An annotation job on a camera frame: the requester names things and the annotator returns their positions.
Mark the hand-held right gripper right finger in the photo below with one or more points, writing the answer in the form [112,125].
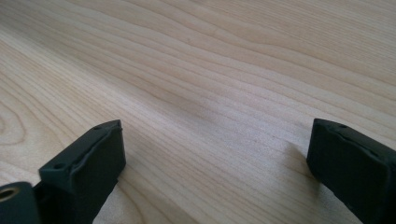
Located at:
[351,165]

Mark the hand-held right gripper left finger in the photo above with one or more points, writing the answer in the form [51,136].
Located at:
[90,168]

